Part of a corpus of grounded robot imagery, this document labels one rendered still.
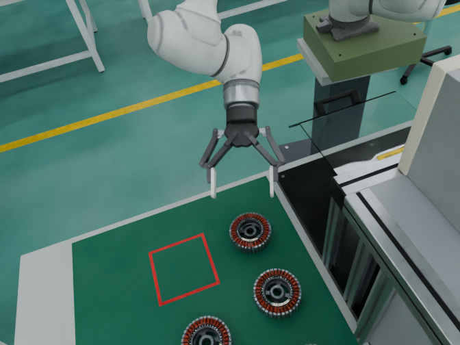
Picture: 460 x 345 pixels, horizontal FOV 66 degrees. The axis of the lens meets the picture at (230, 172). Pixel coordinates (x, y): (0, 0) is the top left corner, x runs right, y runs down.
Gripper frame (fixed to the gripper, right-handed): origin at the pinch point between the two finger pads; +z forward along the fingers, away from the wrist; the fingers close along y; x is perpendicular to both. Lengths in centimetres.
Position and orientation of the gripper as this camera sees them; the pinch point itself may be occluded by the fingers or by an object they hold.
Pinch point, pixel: (242, 192)
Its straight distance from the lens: 82.9
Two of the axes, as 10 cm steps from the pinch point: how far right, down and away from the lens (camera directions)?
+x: -1.3, -1.9, -9.7
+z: 0.0, 9.8, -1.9
